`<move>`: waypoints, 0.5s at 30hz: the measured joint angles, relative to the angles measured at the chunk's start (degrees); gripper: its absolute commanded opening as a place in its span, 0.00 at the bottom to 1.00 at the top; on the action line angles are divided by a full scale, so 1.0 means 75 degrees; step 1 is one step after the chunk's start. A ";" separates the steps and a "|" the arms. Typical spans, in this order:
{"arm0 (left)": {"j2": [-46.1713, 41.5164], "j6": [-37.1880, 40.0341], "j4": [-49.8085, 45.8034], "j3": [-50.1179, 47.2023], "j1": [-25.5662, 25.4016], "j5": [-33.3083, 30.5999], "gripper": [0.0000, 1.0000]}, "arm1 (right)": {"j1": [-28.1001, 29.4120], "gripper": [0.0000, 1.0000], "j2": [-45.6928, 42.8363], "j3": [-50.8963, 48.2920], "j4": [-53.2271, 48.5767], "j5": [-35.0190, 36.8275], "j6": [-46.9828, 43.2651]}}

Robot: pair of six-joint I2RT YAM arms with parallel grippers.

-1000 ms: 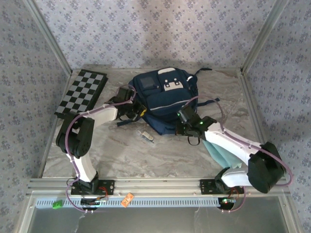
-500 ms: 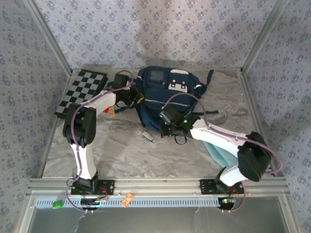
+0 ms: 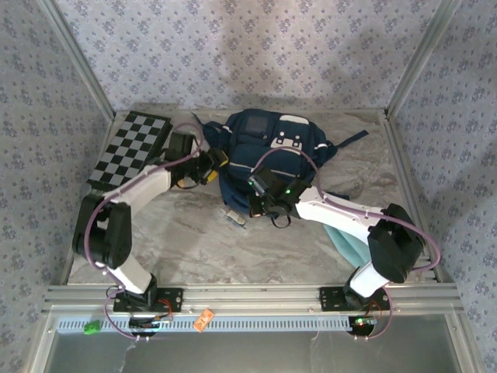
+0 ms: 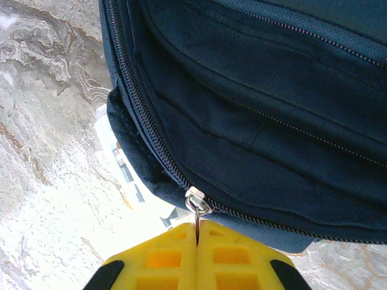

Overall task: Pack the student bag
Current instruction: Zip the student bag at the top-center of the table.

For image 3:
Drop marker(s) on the navy blue backpack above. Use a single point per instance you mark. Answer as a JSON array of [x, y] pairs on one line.
[[240, 155]]

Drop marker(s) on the clear plastic compass case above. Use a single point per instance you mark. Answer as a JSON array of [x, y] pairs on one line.
[[233, 217]]

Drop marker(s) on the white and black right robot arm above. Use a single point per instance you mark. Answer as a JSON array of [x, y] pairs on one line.
[[334, 213]]

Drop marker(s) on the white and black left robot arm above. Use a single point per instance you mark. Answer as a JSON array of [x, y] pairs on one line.
[[143, 186]]

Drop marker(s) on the small orange block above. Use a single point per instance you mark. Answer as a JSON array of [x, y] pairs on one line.
[[181, 183]]

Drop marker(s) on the black and grey chessboard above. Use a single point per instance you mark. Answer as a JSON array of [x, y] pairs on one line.
[[128, 151]]

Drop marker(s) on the light blue fabric pouch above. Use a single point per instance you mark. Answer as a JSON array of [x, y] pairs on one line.
[[349, 248]]

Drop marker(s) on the orange paper tag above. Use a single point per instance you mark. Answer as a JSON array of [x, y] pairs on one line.
[[204, 320]]

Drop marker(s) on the small green circuit board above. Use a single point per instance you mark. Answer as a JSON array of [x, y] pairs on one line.
[[364, 321]]

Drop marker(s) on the grey metal panel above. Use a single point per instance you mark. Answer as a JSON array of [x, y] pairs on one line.
[[252, 353]]

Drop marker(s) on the green plug connector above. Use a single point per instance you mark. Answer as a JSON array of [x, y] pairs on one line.
[[91, 328]]

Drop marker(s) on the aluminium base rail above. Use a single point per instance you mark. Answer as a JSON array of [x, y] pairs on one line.
[[248, 299]]

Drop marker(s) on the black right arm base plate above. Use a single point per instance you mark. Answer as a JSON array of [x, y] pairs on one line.
[[330, 299]]

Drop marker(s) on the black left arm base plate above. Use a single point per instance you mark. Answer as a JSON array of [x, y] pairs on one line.
[[171, 299]]

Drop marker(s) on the aluminium table side rail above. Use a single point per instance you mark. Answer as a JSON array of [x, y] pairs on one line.
[[407, 175]]

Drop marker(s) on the aluminium frame post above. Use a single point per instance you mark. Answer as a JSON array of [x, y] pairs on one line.
[[77, 62], [421, 58]]

